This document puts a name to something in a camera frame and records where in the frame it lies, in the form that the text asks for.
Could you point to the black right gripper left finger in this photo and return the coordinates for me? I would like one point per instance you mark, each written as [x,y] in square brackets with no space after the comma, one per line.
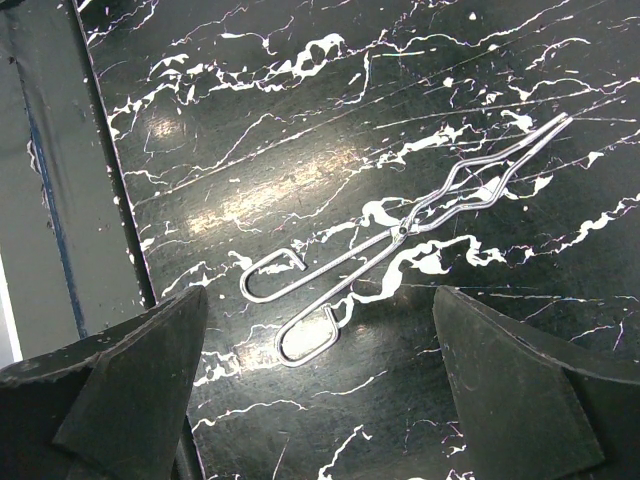
[109,406]

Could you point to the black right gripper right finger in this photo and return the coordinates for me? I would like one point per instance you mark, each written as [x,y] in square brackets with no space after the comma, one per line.
[533,406]

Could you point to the metal wire tongs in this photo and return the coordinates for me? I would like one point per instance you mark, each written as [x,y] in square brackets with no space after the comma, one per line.
[396,235]

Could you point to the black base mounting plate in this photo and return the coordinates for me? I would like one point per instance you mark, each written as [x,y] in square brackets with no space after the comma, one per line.
[71,264]

